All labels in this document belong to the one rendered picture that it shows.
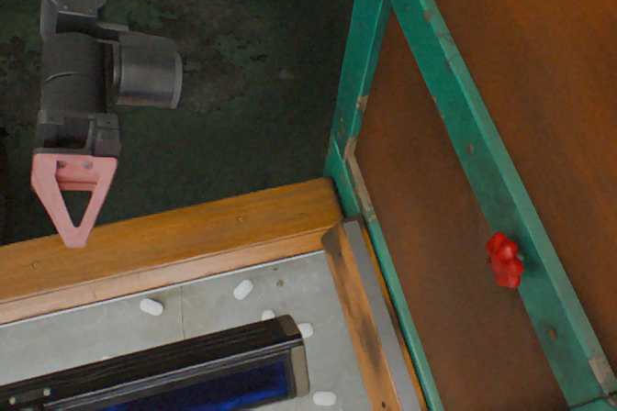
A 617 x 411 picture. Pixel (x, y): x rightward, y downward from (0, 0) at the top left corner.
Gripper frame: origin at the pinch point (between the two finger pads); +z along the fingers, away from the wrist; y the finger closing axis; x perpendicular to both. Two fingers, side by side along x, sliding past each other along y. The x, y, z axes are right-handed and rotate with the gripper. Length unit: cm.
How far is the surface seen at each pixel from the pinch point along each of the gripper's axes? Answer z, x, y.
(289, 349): 10.3, -18.4, 2.2
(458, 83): -5.9, -28.5, -18.1
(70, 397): 11.3, -0.2, 8.2
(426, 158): -6.9, -34.6, -4.3
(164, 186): -65, -37, 114
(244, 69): -105, -64, 105
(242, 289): -6.9, -27.5, 36.3
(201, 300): -6.8, -22.1, 40.2
